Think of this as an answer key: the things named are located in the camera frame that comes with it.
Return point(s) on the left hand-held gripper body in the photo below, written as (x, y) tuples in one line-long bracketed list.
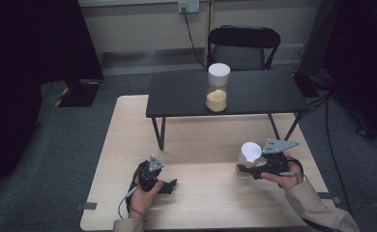
[(149, 175)]

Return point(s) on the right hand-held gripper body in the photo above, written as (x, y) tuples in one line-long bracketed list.
[(275, 158)]

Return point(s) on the person's right hand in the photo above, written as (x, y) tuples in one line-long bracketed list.
[(286, 180)]

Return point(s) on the person's left hand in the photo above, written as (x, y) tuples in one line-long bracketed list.
[(143, 201)]

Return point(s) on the glass jar with yellow powder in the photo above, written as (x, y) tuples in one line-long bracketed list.
[(217, 90)]

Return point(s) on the small black table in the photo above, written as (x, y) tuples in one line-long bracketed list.
[(189, 93)]

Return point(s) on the black stand base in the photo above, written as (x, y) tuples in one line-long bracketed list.
[(80, 95)]

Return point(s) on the black folding chair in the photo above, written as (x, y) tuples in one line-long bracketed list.
[(241, 40)]

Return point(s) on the black curtain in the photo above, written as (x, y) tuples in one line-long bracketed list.
[(32, 80), (360, 48)]

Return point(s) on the grey table bracket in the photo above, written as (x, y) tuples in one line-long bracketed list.
[(88, 206), (333, 198)]

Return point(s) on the white wall socket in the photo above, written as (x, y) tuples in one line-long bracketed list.
[(188, 6)]

